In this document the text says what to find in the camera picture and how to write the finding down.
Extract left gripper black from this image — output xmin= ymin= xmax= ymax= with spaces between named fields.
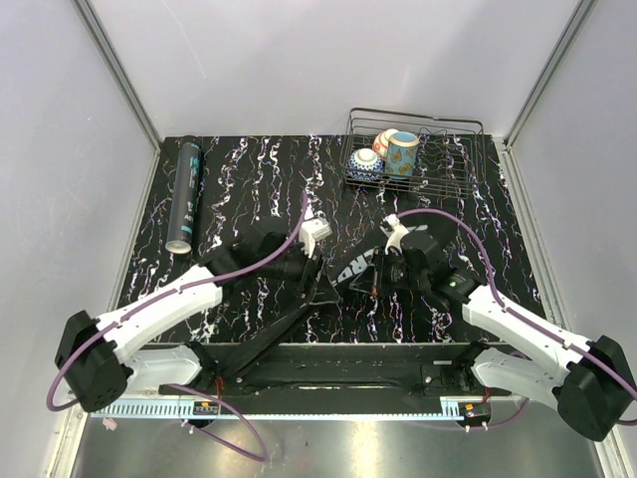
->
xmin=258 ymin=237 xmax=339 ymax=304

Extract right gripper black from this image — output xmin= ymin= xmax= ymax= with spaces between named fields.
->
xmin=349 ymin=246 xmax=429 ymax=296

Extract black Crossway racket bag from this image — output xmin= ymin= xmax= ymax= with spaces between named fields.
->
xmin=208 ymin=223 xmax=434 ymax=389

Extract black shuttlecock tube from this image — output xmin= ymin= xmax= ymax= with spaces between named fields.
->
xmin=165 ymin=135 xmax=203 ymax=255

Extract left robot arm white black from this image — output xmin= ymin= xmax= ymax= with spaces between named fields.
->
xmin=52 ymin=221 xmax=325 ymax=412

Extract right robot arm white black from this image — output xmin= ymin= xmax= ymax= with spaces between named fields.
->
xmin=349 ymin=231 xmax=636 ymax=442

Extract blue white patterned bowl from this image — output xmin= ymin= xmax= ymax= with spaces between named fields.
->
xmin=347 ymin=148 xmax=384 ymax=181

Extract light blue butterfly cup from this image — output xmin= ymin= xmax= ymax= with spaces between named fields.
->
xmin=385 ymin=131 xmax=419 ymax=180

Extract red white patterned cup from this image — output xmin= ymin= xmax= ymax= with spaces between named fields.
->
xmin=372 ymin=128 xmax=398 ymax=158

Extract small pink object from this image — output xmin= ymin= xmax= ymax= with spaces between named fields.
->
xmin=103 ymin=418 xmax=117 ymax=431

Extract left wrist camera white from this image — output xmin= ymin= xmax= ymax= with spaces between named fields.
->
xmin=299 ymin=217 xmax=331 ymax=258

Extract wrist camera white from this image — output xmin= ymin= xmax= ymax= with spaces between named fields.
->
xmin=382 ymin=214 xmax=409 ymax=254
xmin=299 ymin=217 xmax=331 ymax=258

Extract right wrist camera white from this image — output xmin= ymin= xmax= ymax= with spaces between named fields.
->
xmin=382 ymin=214 xmax=409 ymax=254

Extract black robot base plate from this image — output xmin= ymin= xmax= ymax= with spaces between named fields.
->
xmin=158 ymin=343 xmax=514 ymax=414

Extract dark wire dish rack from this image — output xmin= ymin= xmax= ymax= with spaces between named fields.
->
xmin=340 ymin=108 xmax=487 ymax=198

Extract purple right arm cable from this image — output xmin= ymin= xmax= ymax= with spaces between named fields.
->
xmin=397 ymin=208 xmax=637 ymax=432

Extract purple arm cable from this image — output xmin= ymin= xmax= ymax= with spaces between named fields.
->
xmin=397 ymin=208 xmax=637 ymax=432
xmin=47 ymin=189 xmax=310 ymax=462

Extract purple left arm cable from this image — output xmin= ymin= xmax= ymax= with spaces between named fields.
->
xmin=47 ymin=189 xmax=310 ymax=462

